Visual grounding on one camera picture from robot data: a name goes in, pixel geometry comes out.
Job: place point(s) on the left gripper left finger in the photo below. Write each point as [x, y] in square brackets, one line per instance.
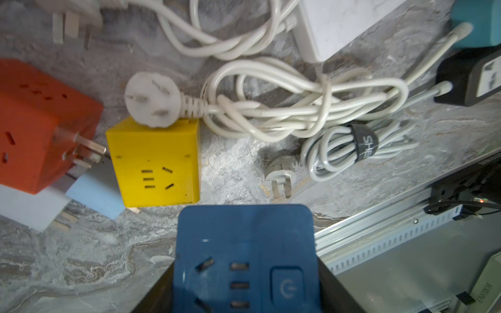
[159, 298]

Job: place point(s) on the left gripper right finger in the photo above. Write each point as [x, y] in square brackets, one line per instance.
[334, 297]

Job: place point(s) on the blue cube socket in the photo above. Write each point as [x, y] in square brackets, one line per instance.
[255, 258]

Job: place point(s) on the light blue adapter plug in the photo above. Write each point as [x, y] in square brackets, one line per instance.
[98, 189]

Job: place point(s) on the yellow cube socket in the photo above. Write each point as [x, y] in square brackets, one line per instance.
[156, 167]

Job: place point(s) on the white 66W charger plug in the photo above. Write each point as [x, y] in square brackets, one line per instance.
[41, 210]

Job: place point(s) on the red cube socket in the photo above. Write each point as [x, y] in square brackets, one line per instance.
[47, 128]

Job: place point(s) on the black power strip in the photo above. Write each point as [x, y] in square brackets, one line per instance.
[474, 74]

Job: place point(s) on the teal power strip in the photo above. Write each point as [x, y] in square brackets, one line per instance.
[484, 15]

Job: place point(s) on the white power strip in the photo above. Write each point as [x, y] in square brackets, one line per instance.
[326, 26]

